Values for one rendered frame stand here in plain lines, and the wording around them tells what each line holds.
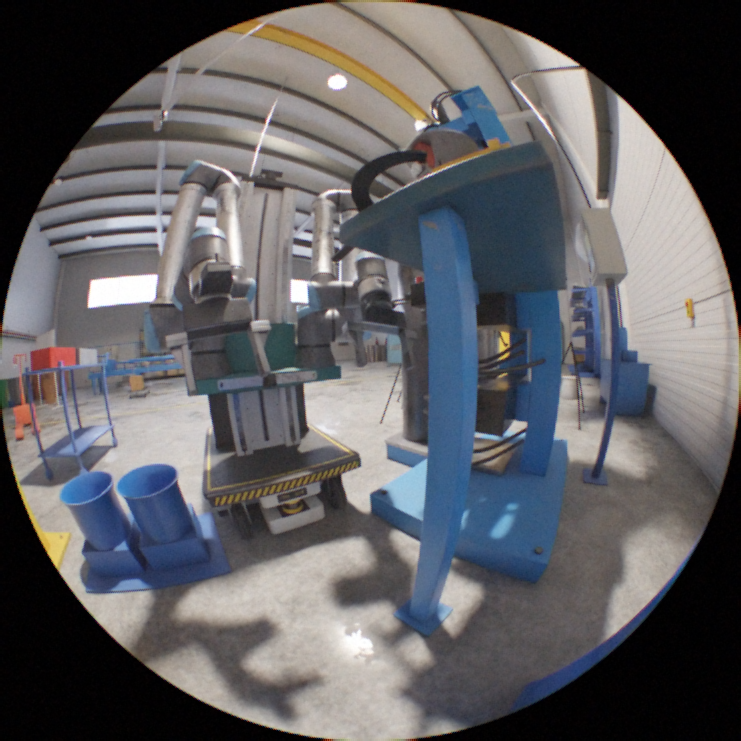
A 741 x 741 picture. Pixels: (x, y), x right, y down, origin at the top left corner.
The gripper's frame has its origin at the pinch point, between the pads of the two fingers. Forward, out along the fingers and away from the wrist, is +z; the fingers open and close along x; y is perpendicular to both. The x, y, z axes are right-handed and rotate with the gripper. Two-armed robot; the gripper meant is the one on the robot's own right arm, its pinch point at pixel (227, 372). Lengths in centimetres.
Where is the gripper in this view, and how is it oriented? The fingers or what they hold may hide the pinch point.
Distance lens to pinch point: 41.7
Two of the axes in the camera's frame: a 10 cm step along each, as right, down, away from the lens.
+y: -6.2, 3.6, 7.0
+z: 4.0, 9.1, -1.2
